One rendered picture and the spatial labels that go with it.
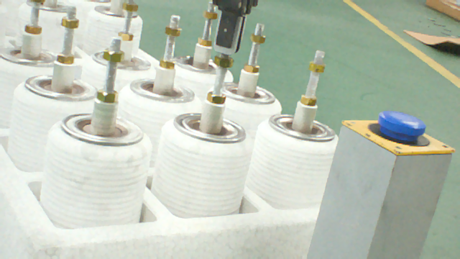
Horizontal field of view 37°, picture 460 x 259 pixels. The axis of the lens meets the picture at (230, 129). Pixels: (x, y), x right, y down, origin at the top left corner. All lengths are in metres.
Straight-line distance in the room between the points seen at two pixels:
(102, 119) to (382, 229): 0.26
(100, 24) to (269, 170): 0.54
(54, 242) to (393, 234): 0.28
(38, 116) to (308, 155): 0.28
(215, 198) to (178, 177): 0.04
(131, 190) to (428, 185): 0.26
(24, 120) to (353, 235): 0.35
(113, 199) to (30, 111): 0.15
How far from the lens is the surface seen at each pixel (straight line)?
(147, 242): 0.62
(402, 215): 0.59
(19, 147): 0.74
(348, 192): 0.60
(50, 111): 0.70
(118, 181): 0.61
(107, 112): 0.62
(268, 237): 0.70
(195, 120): 0.71
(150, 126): 0.76
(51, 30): 1.14
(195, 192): 0.67
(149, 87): 0.80
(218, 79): 0.68
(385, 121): 0.58
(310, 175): 0.74
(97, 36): 1.19
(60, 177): 0.62
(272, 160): 0.73
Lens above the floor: 0.47
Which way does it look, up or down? 18 degrees down
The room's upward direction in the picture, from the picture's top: 12 degrees clockwise
